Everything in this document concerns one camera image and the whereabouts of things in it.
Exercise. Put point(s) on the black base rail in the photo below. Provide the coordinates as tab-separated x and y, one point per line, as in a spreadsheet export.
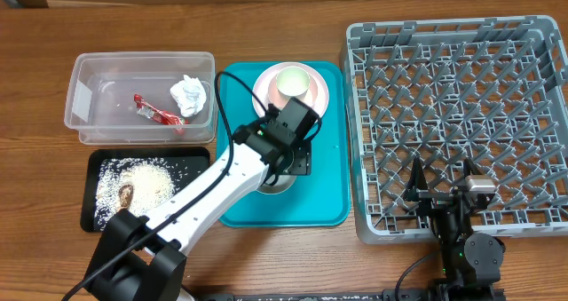
385	295

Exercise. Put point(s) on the cream cup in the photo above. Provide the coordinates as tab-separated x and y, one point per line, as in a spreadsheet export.
293	82

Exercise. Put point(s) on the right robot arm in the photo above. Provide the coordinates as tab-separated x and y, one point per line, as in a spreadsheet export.
471	260

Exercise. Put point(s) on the rice and food scraps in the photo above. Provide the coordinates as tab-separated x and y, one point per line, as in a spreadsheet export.
140	184

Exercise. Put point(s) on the large pink plate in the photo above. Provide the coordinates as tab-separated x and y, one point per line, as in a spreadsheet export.
262	84

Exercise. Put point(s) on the black tray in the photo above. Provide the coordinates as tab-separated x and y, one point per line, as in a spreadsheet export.
98	156

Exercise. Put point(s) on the grey dishwasher rack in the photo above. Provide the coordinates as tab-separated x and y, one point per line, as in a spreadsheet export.
492	90

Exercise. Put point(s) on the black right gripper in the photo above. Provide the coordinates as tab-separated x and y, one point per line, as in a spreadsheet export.
432	199

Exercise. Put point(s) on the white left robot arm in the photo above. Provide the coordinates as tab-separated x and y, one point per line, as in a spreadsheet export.
144	258

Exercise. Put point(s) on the red snack wrapper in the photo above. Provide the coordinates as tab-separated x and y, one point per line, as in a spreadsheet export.
160	116

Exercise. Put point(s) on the teal serving tray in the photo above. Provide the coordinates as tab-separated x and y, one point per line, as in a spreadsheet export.
320	199

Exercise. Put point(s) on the clear plastic waste bin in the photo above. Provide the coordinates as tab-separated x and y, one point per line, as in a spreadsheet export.
100	98

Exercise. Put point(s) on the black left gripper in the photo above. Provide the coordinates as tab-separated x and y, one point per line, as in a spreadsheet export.
303	162

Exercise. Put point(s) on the grey bowl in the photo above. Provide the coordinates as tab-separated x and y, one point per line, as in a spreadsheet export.
277	184

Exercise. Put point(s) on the white napkin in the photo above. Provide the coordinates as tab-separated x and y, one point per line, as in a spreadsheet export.
190	95

